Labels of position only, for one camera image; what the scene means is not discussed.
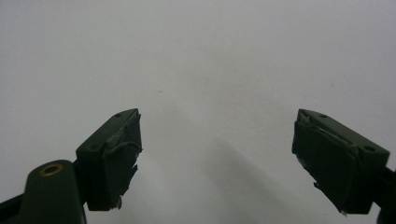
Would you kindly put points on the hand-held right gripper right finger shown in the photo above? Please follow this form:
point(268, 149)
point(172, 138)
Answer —
point(336, 165)

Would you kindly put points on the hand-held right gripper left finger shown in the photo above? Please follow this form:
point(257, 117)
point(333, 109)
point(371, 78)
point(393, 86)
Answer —
point(115, 161)

